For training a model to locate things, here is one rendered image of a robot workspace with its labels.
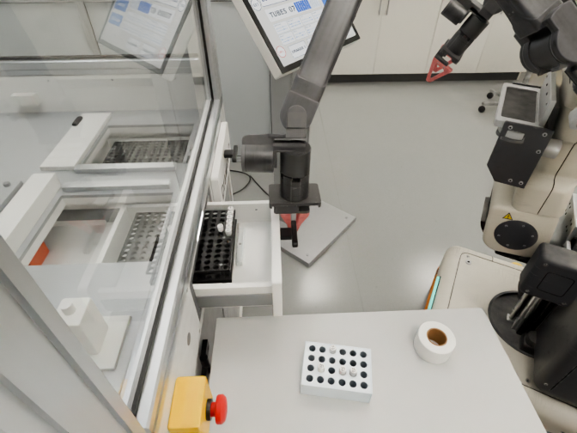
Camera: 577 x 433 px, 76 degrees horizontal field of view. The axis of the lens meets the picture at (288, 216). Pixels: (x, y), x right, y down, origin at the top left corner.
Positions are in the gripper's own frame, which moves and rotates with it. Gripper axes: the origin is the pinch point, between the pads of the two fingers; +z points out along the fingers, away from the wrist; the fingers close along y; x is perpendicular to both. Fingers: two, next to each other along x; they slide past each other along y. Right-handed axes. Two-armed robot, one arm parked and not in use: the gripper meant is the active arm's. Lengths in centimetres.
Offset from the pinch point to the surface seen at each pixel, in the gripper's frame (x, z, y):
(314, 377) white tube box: 28.2, 10.6, -2.2
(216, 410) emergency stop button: 36.6, 1.4, 13.2
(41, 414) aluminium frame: 48, -27, 20
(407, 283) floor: -53, 87, -61
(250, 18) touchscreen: -79, -24, 10
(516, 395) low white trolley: 32, 14, -39
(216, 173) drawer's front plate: -16.5, -3.4, 17.6
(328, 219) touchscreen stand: -97, 83, -28
